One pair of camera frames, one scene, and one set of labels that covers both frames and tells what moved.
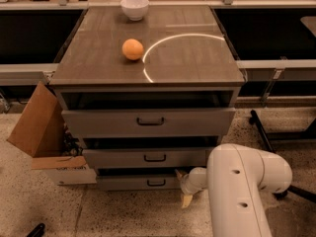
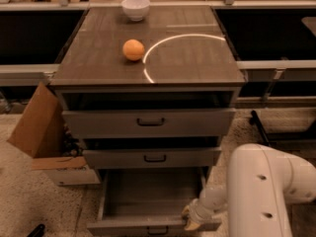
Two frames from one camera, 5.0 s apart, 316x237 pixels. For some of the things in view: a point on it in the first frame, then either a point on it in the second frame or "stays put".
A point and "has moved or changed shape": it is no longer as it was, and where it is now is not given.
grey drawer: [137, 182] has moved or changed shape
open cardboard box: [40, 132] stays put
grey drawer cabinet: [146, 88] stays put
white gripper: [188, 186] → [198, 211]
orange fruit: [132, 48] stays put
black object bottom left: [39, 231] stays put
